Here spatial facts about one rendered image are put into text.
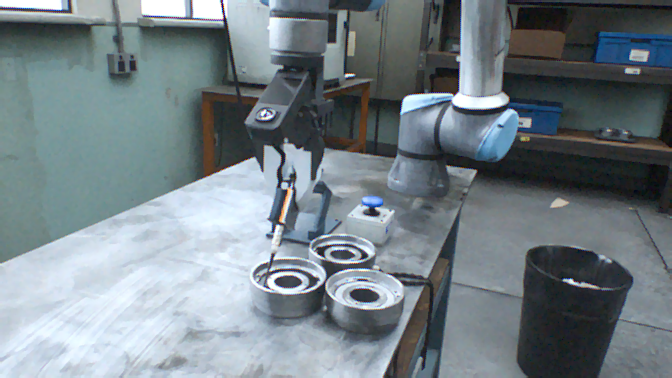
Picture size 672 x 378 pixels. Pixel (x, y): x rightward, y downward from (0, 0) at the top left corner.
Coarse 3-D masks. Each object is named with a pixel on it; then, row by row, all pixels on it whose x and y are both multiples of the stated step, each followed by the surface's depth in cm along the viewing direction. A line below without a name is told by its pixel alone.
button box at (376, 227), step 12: (360, 204) 96; (348, 216) 90; (360, 216) 90; (372, 216) 91; (384, 216) 91; (348, 228) 91; (360, 228) 90; (372, 228) 89; (384, 228) 89; (372, 240) 90; (384, 240) 90
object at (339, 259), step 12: (324, 240) 82; (336, 240) 83; (348, 240) 83; (360, 240) 82; (312, 252) 76; (336, 252) 80; (348, 252) 80; (372, 252) 80; (324, 264) 74; (336, 264) 74; (348, 264) 73; (360, 264) 74; (372, 264) 76
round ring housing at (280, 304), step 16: (256, 272) 71; (288, 272) 72; (320, 272) 71; (256, 288) 66; (288, 288) 68; (320, 288) 67; (256, 304) 68; (272, 304) 65; (288, 304) 65; (304, 304) 65
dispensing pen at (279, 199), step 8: (280, 192) 69; (280, 200) 68; (272, 208) 68; (280, 208) 68; (272, 216) 68; (280, 216) 68; (280, 224) 69; (280, 232) 69; (272, 240) 69; (280, 240) 69; (272, 248) 68; (272, 256) 68
